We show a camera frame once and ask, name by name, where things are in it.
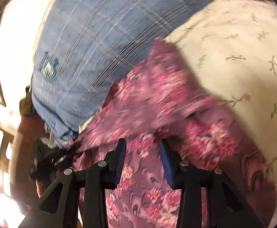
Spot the purple floral shirt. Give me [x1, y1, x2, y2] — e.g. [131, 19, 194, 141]
[72, 38, 276, 227]

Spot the olive green cloth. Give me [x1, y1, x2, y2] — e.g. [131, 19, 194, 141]
[19, 86, 35, 116]

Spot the cream leaf-print pillow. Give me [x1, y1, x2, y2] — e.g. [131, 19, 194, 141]
[166, 0, 277, 227]

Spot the blue plaid quilt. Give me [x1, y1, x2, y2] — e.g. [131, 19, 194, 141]
[32, 0, 214, 141]

